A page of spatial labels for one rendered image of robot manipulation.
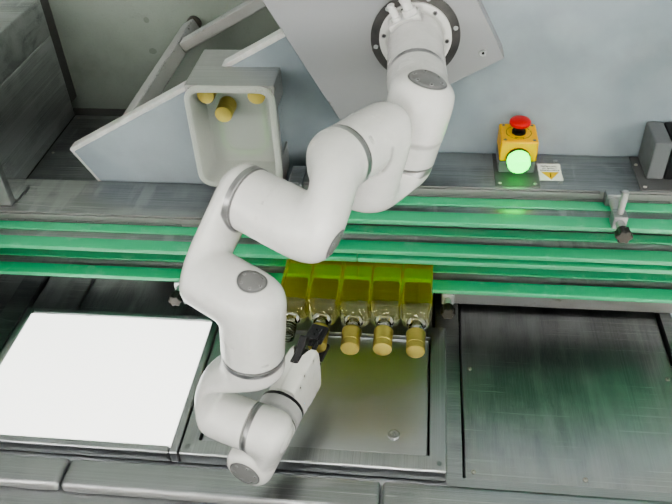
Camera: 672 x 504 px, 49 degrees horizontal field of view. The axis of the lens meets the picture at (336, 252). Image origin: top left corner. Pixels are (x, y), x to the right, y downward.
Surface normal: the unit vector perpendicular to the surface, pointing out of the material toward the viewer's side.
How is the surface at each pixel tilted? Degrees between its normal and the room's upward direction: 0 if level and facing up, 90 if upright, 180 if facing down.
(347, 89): 2
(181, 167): 0
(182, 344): 90
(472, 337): 89
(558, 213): 90
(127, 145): 0
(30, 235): 90
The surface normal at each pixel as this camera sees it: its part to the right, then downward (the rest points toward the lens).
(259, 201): -0.33, -0.24
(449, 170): -0.04, -0.77
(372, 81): -0.07, 0.64
